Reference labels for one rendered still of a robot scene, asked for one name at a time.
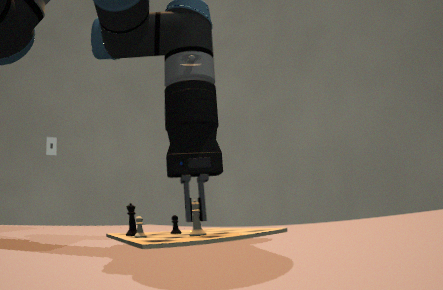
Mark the white queen chess piece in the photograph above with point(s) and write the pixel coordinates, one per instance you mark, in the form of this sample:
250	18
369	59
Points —
197	230

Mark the black chess queen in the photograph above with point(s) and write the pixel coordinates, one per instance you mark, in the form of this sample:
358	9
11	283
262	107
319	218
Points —
132	225

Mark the white pawn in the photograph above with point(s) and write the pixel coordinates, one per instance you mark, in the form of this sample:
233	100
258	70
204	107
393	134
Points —
140	233

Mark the tan and dark brown chessboard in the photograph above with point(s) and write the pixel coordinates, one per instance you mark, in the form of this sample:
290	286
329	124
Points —
167	240

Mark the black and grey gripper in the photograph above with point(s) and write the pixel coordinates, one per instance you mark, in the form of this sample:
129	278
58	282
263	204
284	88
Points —
191	121

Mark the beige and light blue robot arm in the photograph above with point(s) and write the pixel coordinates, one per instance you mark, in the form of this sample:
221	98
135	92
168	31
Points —
186	25

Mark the black pawn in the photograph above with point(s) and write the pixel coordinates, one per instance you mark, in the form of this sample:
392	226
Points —
175	225

